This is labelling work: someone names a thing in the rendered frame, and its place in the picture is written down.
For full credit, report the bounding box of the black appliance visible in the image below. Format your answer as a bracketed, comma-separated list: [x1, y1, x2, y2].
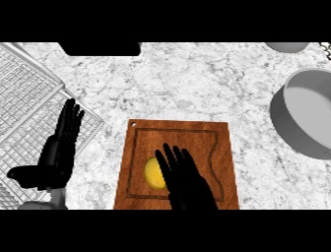
[58, 41, 142, 57]

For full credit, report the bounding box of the yellow lemon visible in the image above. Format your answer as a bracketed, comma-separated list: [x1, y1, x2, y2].
[144, 157, 169, 191]

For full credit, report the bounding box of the grey round bowl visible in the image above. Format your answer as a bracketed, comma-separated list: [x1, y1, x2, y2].
[264, 41, 311, 54]

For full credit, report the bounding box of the white wire basket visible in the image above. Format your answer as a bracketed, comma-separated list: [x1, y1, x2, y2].
[0, 41, 107, 211]

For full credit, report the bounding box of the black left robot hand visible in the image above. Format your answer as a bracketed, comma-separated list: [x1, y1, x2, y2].
[6, 97, 88, 192]

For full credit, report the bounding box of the grey metal pot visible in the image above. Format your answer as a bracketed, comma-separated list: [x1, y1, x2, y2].
[270, 67, 331, 161]

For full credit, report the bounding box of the brown wooden cutting board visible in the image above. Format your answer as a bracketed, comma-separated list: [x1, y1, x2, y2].
[114, 118, 242, 211]

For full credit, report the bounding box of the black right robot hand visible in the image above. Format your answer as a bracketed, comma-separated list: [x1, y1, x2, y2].
[154, 142, 219, 211]

